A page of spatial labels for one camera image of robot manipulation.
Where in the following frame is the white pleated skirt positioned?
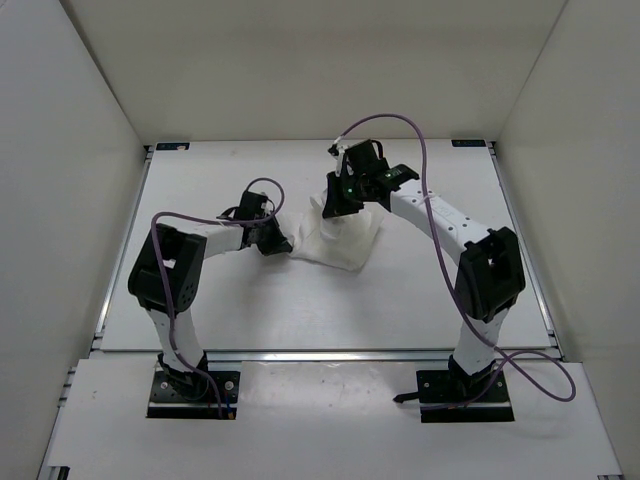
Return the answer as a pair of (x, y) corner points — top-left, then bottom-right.
(277, 191), (384, 271)

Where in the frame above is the blue corner label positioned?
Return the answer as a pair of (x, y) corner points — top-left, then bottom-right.
(155, 142), (190, 151)
(451, 139), (486, 148)

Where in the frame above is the right blue corner label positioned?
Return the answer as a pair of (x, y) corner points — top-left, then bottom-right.
(451, 139), (486, 148)

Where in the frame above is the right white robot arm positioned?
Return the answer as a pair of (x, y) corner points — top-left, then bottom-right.
(322, 140), (526, 403)

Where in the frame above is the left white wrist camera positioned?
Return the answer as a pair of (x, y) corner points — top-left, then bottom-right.
(261, 195), (276, 215)

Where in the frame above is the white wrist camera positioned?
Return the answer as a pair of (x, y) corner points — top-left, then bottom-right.
(327, 137), (348, 177)
(261, 195), (276, 215)

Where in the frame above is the aluminium rail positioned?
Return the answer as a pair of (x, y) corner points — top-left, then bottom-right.
(89, 347), (481, 367)

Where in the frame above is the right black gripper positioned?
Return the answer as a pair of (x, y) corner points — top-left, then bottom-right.
(323, 171), (367, 221)

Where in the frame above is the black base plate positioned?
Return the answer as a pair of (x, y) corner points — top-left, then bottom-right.
(416, 370), (515, 424)
(146, 367), (241, 421)

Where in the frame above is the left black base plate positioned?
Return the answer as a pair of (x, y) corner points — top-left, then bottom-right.
(146, 367), (241, 421)

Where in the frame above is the left blue corner label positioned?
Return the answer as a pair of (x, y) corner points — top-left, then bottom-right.
(155, 142), (190, 151)

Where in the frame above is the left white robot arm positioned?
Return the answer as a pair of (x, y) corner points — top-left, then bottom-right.
(128, 190), (293, 402)

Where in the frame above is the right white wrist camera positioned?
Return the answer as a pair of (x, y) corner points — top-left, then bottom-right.
(327, 137), (348, 177)

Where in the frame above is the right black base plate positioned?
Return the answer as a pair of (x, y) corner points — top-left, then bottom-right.
(416, 370), (515, 424)

